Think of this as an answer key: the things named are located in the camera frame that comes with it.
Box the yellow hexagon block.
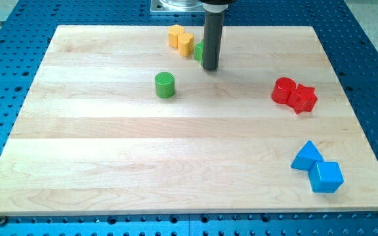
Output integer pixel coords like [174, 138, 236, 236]
[168, 24, 184, 49]

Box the blue cube block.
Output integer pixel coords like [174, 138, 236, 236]
[308, 161, 344, 193]

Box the red star block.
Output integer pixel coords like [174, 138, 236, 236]
[287, 84, 318, 114]

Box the yellow heart block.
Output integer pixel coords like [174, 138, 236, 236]
[177, 33, 194, 56]

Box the blue triangle block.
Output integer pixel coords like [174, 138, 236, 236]
[291, 140, 324, 171]

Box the wooden board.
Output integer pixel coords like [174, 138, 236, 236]
[0, 25, 378, 216]

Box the black white tool holder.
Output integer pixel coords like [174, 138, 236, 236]
[199, 0, 236, 13]

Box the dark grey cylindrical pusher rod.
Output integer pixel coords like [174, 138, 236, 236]
[202, 11, 224, 71]

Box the silver robot mounting plate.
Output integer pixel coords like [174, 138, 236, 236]
[149, 0, 204, 14]

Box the green cylinder block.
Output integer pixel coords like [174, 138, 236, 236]
[154, 71, 175, 98]

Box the green star block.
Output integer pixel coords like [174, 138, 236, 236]
[194, 39, 204, 65]

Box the red cylinder block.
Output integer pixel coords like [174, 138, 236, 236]
[271, 77, 297, 104]

